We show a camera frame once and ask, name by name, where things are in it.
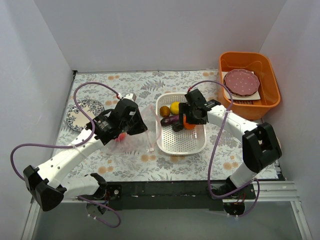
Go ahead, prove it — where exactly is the white perforated plastic basket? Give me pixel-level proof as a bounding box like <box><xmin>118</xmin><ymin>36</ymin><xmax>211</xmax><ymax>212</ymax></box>
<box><xmin>155</xmin><ymin>92</ymin><xmax>207</xmax><ymax>155</ymax></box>

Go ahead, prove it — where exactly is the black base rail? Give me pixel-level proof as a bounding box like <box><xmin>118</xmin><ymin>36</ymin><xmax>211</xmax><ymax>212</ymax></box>
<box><xmin>77</xmin><ymin>180</ymin><xmax>257</xmax><ymax>211</ymax></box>

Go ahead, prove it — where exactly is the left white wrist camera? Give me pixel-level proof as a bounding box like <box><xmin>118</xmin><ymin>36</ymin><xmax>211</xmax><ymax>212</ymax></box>
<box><xmin>117</xmin><ymin>93</ymin><xmax>137</xmax><ymax>102</ymax></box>

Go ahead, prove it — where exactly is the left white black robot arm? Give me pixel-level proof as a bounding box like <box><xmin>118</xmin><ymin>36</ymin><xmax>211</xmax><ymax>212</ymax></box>
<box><xmin>23</xmin><ymin>93</ymin><xmax>148</xmax><ymax>212</ymax></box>

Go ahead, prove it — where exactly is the orange fruit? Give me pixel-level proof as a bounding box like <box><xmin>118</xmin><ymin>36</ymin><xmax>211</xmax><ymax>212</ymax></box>
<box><xmin>183</xmin><ymin>115</ymin><xmax>196</xmax><ymax>130</ymax></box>

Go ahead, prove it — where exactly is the yellow fruit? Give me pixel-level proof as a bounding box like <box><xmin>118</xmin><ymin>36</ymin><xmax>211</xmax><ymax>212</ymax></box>
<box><xmin>170</xmin><ymin>101</ymin><xmax>180</xmax><ymax>115</ymax></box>

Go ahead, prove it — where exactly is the floral tablecloth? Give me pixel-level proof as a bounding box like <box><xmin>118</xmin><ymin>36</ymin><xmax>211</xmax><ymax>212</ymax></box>
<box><xmin>67</xmin><ymin>69</ymin><xmax>242</xmax><ymax>182</ymax></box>

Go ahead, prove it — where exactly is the orange plastic tub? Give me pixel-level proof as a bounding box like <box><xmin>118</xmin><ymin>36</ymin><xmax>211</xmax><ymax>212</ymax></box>
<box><xmin>219</xmin><ymin>51</ymin><xmax>281</xmax><ymax>120</ymax></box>

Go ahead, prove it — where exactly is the dark purple fruit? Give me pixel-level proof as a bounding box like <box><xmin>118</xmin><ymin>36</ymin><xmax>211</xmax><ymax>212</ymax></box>
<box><xmin>171</xmin><ymin>122</ymin><xmax>185</xmax><ymax>133</ymax></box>

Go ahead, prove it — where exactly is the purple eggplant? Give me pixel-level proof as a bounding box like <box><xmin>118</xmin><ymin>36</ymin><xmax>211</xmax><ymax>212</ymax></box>
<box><xmin>160</xmin><ymin>115</ymin><xmax>179</xmax><ymax>127</ymax></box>

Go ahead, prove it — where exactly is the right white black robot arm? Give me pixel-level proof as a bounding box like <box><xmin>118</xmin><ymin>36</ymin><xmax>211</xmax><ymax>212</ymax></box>
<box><xmin>178</xmin><ymin>89</ymin><xmax>282</xmax><ymax>199</ymax></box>

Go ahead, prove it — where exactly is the blue floral plate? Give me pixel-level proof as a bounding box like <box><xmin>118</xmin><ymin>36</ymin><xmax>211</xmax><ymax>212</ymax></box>
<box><xmin>66</xmin><ymin>99</ymin><xmax>105</xmax><ymax>132</ymax></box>

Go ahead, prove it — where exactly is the brown kiwi fruit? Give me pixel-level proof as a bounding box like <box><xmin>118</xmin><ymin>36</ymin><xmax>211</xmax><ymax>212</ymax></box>
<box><xmin>159</xmin><ymin>105</ymin><xmax>171</xmax><ymax>118</ymax></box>

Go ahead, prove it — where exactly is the red apple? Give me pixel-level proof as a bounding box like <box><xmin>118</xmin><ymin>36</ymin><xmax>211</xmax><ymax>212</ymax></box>
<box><xmin>115</xmin><ymin>132</ymin><xmax>127</xmax><ymax>143</ymax></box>

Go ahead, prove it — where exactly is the clear zip top bag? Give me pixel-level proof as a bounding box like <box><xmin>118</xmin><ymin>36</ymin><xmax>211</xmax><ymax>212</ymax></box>
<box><xmin>104</xmin><ymin>104</ymin><xmax>162</xmax><ymax>154</ymax></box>

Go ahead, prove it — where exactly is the pink polka dot plate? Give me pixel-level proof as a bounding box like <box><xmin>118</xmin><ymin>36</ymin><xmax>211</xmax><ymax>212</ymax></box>
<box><xmin>223</xmin><ymin>69</ymin><xmax>260</xmax><ymax>97</ymax></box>

